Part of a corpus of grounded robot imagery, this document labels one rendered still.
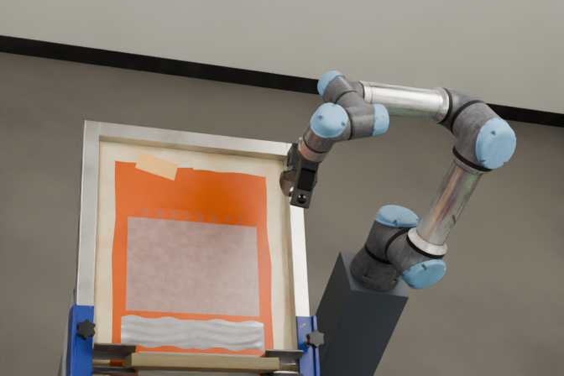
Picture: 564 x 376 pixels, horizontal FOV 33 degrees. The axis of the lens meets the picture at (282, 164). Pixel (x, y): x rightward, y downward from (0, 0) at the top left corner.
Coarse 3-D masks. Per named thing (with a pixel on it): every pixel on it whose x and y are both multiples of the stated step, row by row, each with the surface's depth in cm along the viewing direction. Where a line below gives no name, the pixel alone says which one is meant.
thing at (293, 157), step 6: (294, 144) 232; (294, 150) 232; (288, 156) 235; (294, 156) 231; (300, 156) 224; (288, 162) 235; (294, 162) 230; (306, 162) 224; (312, 162) 224; (318, 162) 224; (288, 168) 230; (294, 168) 230; (288, 174) 230; (294, 174) 230; (294, 180) 233
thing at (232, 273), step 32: (224, 192) 248; (256, 192) 252; (224, 224) 245; (256, 224) 248; (224, 256) 241; (256, 256) 244; (224, 288) 238; (256, 288) 241; (224, 320) 234; (256, 320) 237; (224, 352) 231; (256, 352) 234
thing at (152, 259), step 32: (128, 192) 239; (160, 192) 242; (192, 192) 245; (128, 224) 235; (160, 224) 238; (192, 224) 242; (128, 256) 232; (160, 256) 235; (192, 256) 238; (128, 288) 229; (160, 288) 232; (192, 288) 235; (192, 352) 228
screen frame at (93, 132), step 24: (96, 144) 237; (144, 144) 245; (168, 144) 246; (192, 144) 247; (216, 144) 249; (240, 144) 252; (264, 144) 254; (288, 144) 257; (96, 168) 235; (96, 192) 232; (96, 216) 230; (288, 216) 250; (288, 240) 248; (288, 264) 246
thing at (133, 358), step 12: (132, 360) 212; (144, 360) 213; (156, 360) 214; (168, 360) 215; (180, 360) 216; (192, 360) 217; (204, 360) 218; (216, 360) 218; (228, 360) 219; (240, 360) 220; (252, 360) 221; (264, 360) 223; (276, 360) 224; (228, 372) 225; (240, 372) 225; (252, 372) 226; (264, 372) 226
